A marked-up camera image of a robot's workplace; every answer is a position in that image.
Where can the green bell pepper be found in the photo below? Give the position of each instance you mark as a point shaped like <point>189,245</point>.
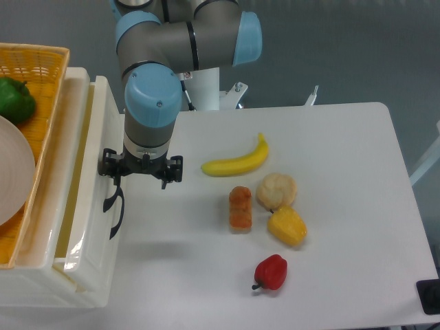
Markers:
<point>17,103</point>

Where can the yellow banana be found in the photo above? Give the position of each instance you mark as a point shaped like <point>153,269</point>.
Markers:
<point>238,165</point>

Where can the yellow woven basket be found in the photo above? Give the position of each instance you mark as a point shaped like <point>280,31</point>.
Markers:
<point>43,67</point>

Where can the white metal frame right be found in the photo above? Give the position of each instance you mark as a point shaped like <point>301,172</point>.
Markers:
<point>426,161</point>

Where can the black top drawer handle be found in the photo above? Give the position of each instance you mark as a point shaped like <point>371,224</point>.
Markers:
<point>109,203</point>

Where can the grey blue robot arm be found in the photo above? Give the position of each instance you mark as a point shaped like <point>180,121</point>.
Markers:
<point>156,42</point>

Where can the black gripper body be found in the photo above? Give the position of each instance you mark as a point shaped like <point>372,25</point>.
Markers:
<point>144,165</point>

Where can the white drawer cabinet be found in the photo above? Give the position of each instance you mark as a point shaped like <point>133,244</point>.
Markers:
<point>36,280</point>

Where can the red bell pepper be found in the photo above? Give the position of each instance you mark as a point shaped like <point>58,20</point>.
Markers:
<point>270,273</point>

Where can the yellow bell pepper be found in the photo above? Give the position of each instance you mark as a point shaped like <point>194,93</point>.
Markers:
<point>287,226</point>

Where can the black device at edge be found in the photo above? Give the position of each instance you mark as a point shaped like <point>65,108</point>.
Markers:
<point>428,291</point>

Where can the black lower drawer handle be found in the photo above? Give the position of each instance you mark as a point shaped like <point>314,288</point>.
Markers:
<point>116,227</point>

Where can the round cream bread roll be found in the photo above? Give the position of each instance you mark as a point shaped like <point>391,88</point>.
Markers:
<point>276,190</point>

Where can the beige round plate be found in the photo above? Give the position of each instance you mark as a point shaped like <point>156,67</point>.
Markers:
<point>17,170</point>

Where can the black drawer handle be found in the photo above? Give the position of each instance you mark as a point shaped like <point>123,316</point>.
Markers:
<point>109,203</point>
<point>116,227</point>

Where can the orange croissant bread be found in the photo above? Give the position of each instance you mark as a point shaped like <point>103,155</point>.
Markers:
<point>240,208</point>

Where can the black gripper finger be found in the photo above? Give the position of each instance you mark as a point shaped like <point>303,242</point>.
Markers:
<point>172,170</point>
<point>111,164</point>

